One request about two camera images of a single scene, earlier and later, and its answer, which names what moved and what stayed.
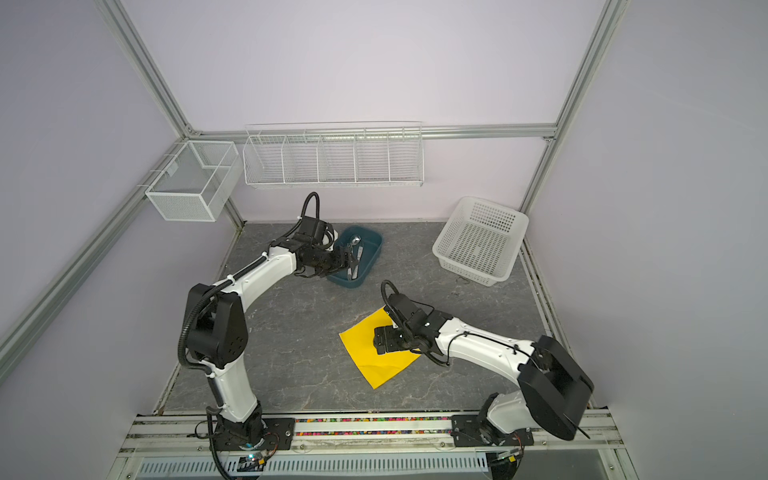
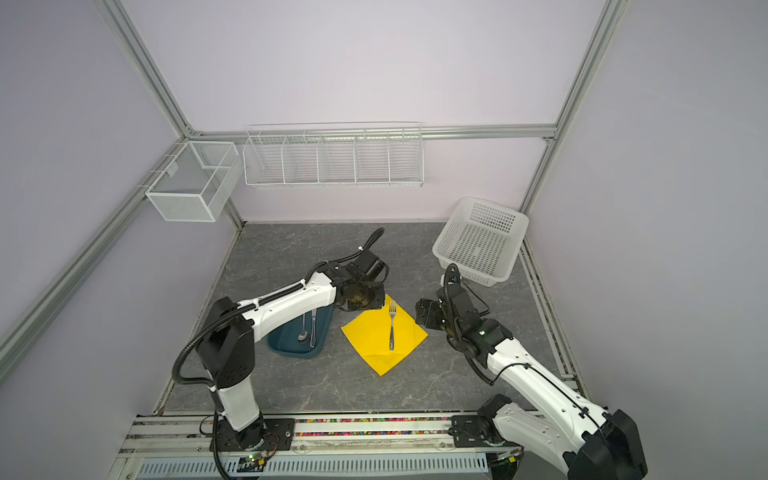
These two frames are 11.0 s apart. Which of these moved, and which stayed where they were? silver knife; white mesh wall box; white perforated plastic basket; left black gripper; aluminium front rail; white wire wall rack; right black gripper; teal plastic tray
Moved: right black gripper; silver knife; left black gripper; teal plastic tray
Stayed: white perforated plastic basket; aluminium front rail; white wire wall rack; white mesh wall box
